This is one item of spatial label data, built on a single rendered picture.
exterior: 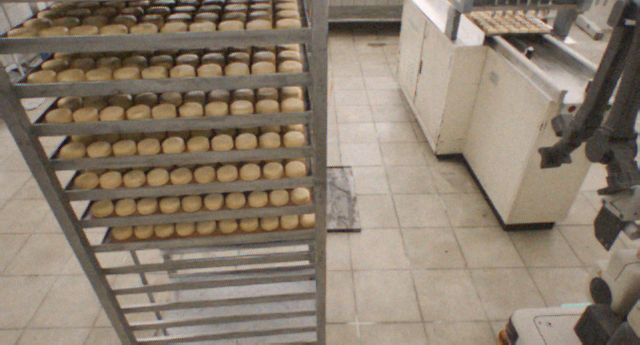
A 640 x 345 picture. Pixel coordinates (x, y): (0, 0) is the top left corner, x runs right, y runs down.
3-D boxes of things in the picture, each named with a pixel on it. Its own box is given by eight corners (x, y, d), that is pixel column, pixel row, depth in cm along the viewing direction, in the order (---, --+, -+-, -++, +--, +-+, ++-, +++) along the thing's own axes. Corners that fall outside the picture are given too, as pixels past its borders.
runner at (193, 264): (324, 252, 119) (324, 244, 117) (325, 259, 117) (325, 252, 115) (98, 268, 115) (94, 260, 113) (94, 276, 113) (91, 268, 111)
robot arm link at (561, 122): (572, 134, 127) (600, 133, 127) (561, 103, 132) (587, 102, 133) (552, 152, 138) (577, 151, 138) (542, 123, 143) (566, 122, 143)
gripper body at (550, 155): (536, 149, 146) (547, 139, 140) (563, 148, 147) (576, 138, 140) (541, 165, 143) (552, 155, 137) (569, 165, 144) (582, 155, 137)
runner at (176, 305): (324, 290, 130) (324, 284, 128) (325, 298, 127) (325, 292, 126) (117, 306, 125) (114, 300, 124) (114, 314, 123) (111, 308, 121)
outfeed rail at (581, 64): (462, -10, 339) (464, -19, 335) (466, -10, 340) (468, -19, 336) (621, 102, 178) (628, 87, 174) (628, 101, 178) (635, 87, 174)
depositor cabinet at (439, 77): (394, 85, 387) (404, -9, 337) (468, 83, 390) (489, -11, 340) (432, 164, 284) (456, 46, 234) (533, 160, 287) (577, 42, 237)
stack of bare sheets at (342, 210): (293, 170, 279) (292, 166, 278) (351, 168, 280) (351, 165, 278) (290, 233, 231) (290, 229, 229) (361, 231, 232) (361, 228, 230)
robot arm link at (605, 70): (628, 2, 103) (669, 1, 104) (613, -4, 108) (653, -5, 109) (567, 145, 129) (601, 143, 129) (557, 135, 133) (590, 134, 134)
